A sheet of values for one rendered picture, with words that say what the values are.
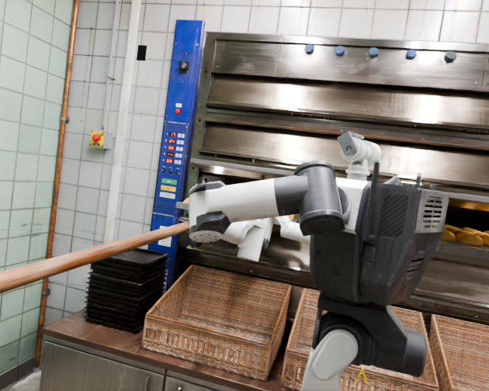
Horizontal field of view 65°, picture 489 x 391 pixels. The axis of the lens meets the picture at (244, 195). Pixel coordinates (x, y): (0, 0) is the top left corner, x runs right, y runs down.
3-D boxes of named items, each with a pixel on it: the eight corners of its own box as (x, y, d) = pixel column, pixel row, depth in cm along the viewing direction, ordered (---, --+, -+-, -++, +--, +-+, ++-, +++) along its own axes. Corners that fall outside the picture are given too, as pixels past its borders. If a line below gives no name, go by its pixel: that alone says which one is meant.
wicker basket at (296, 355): (294, 339, 196) (303, 286, 195) (413, 368, 182) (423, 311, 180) (278, 387, 149) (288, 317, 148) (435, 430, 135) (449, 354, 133)
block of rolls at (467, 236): (414, 227, 252) (415, 219, 252) (496, 240, 240) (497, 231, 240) (435, 240, 194) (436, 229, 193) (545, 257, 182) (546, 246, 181)
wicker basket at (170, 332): (184, 313, 212) (190, 263, 210) (286, 337, 198) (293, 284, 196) (138, 348, 165) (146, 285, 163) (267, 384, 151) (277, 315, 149)
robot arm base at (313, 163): (313, 246, 93) (357, 233, 87) (284, 229, 84) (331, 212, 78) (305, 192, 101) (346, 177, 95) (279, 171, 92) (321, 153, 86)
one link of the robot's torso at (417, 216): (439, 307, 105) (460, 177, 104) (386, 333, 81) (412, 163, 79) (343, 277, 126) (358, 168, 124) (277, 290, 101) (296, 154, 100)
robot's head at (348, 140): (379, 157, 104) (367, 133, 107) (364, 152, 98) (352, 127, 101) (359, 168, 108) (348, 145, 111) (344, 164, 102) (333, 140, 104)
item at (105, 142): (96, 147, 226) (98, 130, 225) (111, 149, 223) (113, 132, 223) (88, 146, 219) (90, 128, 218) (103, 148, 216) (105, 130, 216)
